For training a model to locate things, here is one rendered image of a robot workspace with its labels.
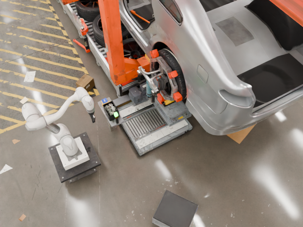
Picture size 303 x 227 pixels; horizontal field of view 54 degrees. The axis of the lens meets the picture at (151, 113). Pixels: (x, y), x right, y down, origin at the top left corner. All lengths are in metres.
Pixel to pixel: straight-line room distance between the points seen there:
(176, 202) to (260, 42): 2.23
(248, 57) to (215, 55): 1.21
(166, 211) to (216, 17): 2.55
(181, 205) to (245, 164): 1.17
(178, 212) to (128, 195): 0.73
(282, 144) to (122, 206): 2.31
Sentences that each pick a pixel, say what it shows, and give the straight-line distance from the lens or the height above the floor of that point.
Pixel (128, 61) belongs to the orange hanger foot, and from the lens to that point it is 3.87.
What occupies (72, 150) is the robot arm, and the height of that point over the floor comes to 0.57.
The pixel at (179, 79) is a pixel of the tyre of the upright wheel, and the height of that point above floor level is 1.06.
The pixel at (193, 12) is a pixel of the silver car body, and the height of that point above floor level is 1.82.
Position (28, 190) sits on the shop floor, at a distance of 4.09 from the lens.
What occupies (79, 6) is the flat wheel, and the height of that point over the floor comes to 0.50.
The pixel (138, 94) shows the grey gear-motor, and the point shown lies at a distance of 4.02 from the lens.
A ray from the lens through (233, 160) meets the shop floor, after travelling 4.12.
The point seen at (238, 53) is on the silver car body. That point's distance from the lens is 3.87.
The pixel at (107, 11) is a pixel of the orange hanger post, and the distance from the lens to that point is 3.16.
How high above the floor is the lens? 3.61
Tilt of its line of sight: 57 degrees down
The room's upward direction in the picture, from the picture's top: 1 degrees clockwise
